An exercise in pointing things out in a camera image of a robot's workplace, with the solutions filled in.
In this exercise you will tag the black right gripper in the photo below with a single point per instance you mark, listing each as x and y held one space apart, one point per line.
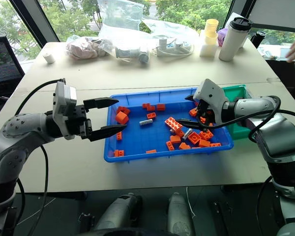
206 113

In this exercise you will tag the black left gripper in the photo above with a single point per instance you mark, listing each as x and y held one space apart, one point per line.
77 120

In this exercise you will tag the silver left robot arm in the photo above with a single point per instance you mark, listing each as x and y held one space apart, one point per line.
19 134

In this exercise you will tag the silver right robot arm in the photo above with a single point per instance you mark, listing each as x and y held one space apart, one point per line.
255 105

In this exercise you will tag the green plastic bin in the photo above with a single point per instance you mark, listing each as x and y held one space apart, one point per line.
236 92

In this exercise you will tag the large orange sloped block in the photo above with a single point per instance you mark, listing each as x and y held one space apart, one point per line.
121 117

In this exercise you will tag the red studded plastic toy brick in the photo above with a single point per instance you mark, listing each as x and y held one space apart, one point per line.
173 123

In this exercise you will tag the white small brick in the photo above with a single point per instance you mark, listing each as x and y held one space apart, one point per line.
146 122

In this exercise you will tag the blue plastic tray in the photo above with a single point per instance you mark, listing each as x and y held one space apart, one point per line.
142 140

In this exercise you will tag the flat orange building block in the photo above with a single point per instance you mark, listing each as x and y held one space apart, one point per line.
151 151

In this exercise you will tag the white power strip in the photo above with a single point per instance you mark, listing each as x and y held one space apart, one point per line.
172 48

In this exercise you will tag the white and grey cylinder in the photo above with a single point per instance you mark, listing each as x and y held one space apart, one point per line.
131 52

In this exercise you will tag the plastic bag with pink contents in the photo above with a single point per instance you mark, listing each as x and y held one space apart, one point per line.
81 48

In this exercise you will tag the white tumbler with black lid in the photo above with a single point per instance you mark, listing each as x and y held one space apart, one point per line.
231 41

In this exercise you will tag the purple object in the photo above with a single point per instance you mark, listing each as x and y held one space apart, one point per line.
222 37

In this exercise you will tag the small white cup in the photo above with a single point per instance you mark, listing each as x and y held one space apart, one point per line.
48 58

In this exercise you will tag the stacked pale yellow cups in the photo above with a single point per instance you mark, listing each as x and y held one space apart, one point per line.
211 30

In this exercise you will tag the large clear plastic bag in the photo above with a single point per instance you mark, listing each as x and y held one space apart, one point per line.
120 22

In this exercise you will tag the grey rounded robot leg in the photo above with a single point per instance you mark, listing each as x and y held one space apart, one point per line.
118 211
179 214

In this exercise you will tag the black bottle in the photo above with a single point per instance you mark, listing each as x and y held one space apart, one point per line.
256 38

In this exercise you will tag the black mesh office chair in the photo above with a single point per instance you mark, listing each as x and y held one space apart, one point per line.
2 64

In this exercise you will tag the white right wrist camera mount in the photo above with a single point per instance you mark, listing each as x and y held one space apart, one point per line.
212 94

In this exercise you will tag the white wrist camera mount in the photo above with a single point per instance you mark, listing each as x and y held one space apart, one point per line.
64 98
212 94

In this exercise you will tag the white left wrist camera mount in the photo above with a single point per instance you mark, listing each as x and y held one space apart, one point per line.
64 98

